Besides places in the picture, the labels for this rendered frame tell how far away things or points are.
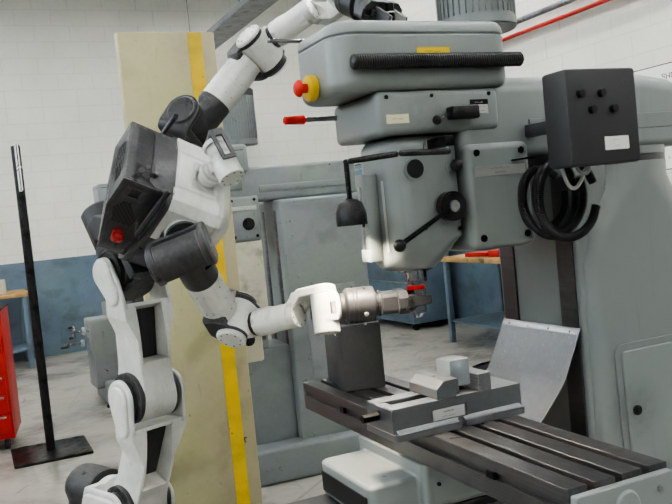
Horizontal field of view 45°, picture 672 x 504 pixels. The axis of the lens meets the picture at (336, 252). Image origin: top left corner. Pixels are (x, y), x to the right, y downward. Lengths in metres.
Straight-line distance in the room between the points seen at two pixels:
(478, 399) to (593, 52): 6.03
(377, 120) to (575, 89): 0.43
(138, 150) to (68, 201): 8.82
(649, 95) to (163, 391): 1.54
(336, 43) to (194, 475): 2.34
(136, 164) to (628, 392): 1.33
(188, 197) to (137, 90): 1.64
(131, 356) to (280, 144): 9.41
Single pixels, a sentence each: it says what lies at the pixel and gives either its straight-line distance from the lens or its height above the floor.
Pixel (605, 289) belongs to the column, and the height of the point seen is 1.21.
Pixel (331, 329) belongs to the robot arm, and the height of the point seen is 1.19.
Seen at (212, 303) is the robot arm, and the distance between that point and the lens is 2.01.
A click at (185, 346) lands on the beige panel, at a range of 3.60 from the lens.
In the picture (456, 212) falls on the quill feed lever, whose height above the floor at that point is 1.44.
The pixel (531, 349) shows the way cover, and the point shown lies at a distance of 2.23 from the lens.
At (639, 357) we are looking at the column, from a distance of 2.20.
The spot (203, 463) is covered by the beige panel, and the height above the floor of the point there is 0.43.
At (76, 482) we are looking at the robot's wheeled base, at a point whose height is 0.72.
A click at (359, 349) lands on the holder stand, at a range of 2.31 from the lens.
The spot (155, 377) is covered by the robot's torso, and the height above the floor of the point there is 1.07.
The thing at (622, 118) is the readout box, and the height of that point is 1.61.
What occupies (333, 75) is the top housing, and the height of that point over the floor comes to 1.77.
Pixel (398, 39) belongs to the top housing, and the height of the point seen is 1.84.
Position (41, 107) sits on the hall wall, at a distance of 10.92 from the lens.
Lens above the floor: 1.47
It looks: 3 degrees down
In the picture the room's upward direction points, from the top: 6 degrees counter-clockwise
